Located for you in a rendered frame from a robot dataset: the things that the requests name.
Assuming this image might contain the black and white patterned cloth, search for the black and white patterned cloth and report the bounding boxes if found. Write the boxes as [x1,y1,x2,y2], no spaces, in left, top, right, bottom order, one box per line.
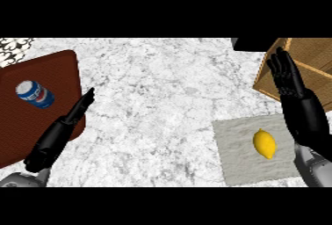
[0,38,37,69]

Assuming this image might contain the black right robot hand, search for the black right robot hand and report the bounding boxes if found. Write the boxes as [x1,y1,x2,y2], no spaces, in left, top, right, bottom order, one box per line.
[265,46,332,163]

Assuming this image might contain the dark red cutting board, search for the dark red cutting board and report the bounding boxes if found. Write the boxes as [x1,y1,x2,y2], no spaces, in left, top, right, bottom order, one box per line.
[0,49,88,170]

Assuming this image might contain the black appliance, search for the black appliance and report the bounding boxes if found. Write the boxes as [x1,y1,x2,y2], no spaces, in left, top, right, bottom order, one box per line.
[231,38,278,53]

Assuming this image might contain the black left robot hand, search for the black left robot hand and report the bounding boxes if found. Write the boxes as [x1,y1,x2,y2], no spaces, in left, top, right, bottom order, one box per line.
[23,86,96,174]

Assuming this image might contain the yellow lemon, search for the yellow lemon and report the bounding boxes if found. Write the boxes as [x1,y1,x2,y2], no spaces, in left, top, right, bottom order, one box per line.
[253,127,278,160]

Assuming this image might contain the blue soda can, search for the blue soda can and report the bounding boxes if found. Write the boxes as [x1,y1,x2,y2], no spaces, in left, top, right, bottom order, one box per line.
[15,80,58,110]

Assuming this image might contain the brown wicker basket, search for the brown wicker basket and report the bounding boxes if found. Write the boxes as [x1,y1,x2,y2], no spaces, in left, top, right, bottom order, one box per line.
[253,38,332,113]

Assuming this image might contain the grey placemat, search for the grey placemat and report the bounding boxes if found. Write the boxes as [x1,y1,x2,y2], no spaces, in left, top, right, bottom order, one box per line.
[210,113,306,186]

